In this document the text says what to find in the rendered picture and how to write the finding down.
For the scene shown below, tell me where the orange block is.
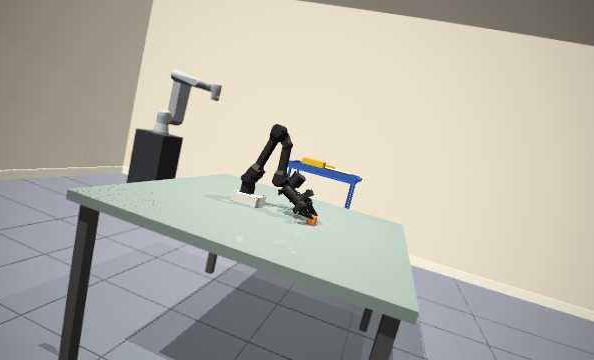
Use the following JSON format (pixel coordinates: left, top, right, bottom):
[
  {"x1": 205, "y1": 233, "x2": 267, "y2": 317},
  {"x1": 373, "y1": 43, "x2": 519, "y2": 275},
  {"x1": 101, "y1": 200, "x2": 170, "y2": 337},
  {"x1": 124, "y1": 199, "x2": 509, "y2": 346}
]
[{"x1": 306, "y1": 215, "x2": 317, "y2": 226}]

